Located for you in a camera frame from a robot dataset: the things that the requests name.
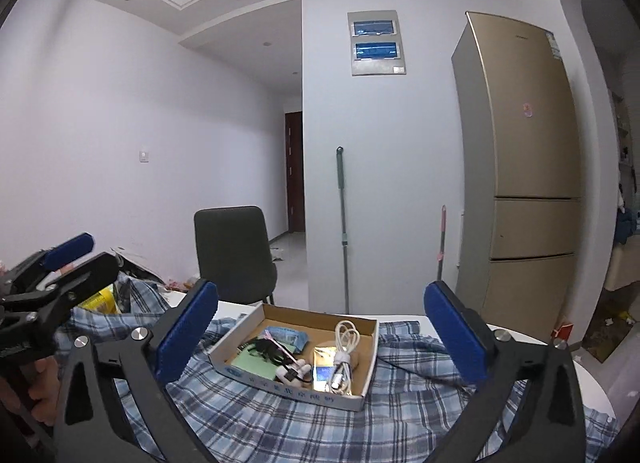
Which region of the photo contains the yellow packet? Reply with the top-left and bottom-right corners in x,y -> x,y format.
80,285 -> 121,315

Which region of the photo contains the beige cardboard carton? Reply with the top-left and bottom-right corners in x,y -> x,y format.
602,243 -> 640,294

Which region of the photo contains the small pink clip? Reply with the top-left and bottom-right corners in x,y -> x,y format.
265,328 -> 296,361

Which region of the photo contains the grey green mop handle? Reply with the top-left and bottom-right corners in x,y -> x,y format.
334,146 -> 351,315

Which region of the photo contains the red paper box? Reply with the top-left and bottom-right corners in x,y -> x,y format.
551,320 -> 576,344

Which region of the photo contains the black hair tie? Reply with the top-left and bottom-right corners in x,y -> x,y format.
239,335 -> 296,364

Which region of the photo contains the white cardboard tray box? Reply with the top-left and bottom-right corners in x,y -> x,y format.
207,302 -> 379,412

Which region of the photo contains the dark grey chair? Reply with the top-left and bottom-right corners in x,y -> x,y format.
193,206 -> 278,306

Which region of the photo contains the blue plaid cloth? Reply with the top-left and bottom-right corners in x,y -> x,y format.
50,278 -> 621,463

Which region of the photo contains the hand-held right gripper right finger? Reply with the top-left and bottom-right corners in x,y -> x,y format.
424,280 -> 588,463

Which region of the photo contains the white plush rabbit charm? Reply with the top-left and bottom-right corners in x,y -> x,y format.
274,358 -> 313,387

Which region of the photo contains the grey electrical panel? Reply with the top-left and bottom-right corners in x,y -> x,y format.
347,10 -> 407,77

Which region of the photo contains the light green pouch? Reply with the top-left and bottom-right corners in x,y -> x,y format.
231,350 -> 281,383

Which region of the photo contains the white charging cable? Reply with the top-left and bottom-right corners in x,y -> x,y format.
327,319 -> 362,394

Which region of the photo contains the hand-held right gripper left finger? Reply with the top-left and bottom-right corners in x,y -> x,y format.
52,279 -> 218,463

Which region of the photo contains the gold blue cigarette pack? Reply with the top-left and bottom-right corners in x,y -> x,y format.
312,340 -> 366,399

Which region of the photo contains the dark brown door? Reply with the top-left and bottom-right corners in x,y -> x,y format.
284,110 -> 306,234

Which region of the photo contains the blue face mask packet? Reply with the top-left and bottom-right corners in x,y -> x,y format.
260,325 -> 311,351

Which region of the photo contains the person's left hand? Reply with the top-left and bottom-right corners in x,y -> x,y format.
17,357 -> 65,426

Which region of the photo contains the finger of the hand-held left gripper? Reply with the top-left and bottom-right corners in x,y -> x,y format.
0,252 -> 121,354
0,232 -> 96,296

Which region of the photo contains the gold refrigerator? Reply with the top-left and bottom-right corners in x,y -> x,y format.
451,10 -> 586,344

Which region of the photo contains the blue clothing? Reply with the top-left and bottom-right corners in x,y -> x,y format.
615,208 -> 640,245

